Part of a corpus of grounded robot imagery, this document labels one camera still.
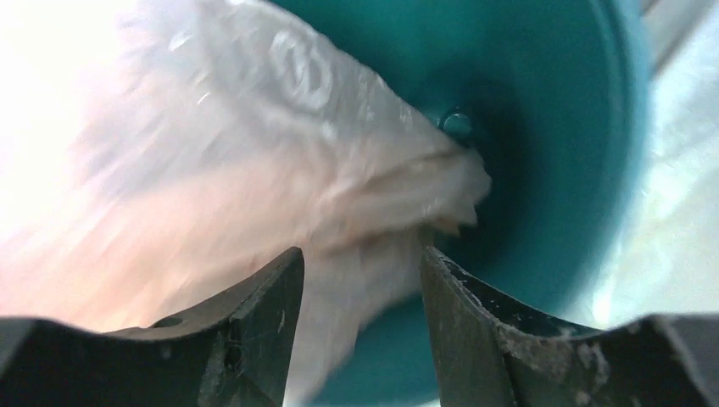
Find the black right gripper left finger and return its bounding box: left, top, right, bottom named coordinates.
left=1, top=248, right=304, bottom=406

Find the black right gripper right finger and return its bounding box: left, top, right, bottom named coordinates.
left=421, top=248, right=718, bottom=407

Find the pink plastic trash bag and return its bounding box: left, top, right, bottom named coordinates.
left=1, top=1, right=491, bottom=406

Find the teal plastic trash bin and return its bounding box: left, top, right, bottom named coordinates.
left=264, top=0, right=653, bottom=407

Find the large translucent bag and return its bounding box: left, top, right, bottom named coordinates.
left=562, top=1, right=718, bottom=328

